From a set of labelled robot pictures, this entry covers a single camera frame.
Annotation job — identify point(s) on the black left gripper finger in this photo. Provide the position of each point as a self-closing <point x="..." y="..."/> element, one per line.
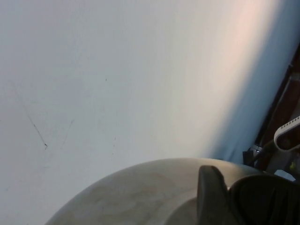
<point x="211" y="194"/>

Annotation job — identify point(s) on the steel pot lid black knob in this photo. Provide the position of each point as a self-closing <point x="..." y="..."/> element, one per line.
<point x="129" y="199"/>

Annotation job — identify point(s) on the black stand pole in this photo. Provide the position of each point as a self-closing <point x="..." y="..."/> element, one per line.
<point x="274" y="110"/>

